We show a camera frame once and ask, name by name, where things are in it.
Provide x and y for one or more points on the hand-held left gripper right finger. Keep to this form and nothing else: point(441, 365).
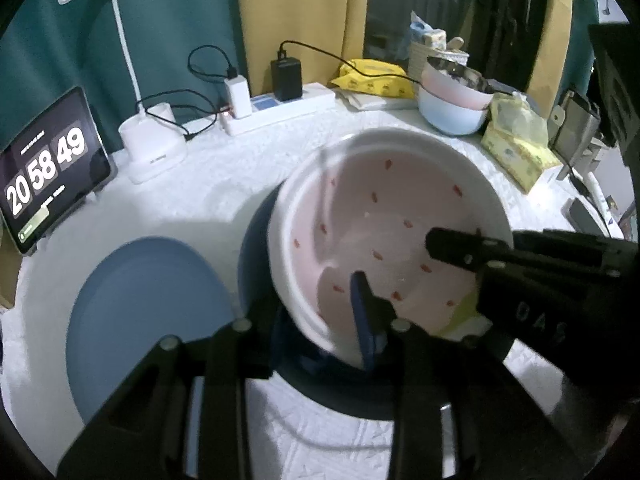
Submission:
point(365, 320)

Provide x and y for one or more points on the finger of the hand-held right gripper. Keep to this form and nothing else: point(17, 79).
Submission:
point(460, 247)

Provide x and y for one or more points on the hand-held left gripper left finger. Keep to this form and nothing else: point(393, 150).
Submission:
point(260, 340)

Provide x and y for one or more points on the large blue bowl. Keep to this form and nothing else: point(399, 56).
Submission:
point(325, 382)

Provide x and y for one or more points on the pink speckled bowl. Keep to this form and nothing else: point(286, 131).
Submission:
point(380, 200)

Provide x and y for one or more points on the large blue plate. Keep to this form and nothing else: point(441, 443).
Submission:
point(150, 310)

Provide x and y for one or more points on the black smartphone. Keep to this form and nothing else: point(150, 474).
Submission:
point(582, 215)

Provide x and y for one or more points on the yellow tissue pack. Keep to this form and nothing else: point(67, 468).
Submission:
point(515, 155)

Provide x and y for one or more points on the white tube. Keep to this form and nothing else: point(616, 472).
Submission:
point(607, 205)

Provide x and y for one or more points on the pale blue bowl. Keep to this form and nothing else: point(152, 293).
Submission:
point(445, 115)

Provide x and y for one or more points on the white quilted tablecloth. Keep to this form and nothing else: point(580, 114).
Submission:
point(200, 200)

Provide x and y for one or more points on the plain pink bowl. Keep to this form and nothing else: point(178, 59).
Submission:
point(445, 87)

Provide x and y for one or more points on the white paper packet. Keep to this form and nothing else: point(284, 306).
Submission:
point(380, 104)

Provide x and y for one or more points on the steel bowl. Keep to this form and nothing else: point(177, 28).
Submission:
point(467, 76)

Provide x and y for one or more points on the steel thermos bottle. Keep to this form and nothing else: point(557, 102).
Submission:
point(575, 120)

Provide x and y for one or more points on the yellow wipes packet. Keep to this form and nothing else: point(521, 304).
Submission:
point(372, 77)

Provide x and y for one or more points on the white storage basket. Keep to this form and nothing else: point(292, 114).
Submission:
point(435, 55)

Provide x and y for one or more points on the white power strip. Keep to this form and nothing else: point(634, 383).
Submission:
point(300, 105)

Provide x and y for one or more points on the white desk lamp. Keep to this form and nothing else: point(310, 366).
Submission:
point(150, 152)

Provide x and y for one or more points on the yellow curtain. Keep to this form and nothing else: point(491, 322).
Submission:
point(310, 10)
point(550, 35)

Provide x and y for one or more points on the black power adapter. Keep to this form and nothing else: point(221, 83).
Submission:
point(286, 80)

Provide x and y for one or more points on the dark glass door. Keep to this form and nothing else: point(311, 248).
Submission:
point(400, 10)

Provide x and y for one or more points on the teal curtain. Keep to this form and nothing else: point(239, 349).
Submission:
point(175, 20)
point(585, 35)

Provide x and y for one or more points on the cardboard box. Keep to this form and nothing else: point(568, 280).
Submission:
point(6, 280)

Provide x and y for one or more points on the tablet with clock display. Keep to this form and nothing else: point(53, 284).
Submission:
point(50, 170)

